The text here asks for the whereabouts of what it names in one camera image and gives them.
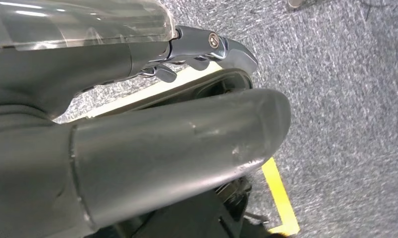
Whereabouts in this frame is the black robot foot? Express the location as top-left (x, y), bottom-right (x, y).
top-left (87, 67), bottom-right (285, 238)

